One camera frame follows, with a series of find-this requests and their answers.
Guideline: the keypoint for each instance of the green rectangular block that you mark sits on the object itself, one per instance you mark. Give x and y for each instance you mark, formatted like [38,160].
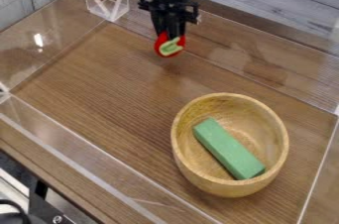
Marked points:
[229,151]

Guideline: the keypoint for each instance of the red plush strawberry toy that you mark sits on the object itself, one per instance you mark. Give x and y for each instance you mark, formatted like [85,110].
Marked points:
[169,48]

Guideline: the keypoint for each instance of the clear acrylic corner bracket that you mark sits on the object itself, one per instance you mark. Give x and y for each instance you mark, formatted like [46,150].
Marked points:
[109,9]

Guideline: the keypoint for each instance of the black table clamp mount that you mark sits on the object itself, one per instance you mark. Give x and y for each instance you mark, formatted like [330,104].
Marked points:
[41,212]

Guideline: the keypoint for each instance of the light wooden bowl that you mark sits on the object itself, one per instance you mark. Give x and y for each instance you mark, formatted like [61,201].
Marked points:
[257,127]

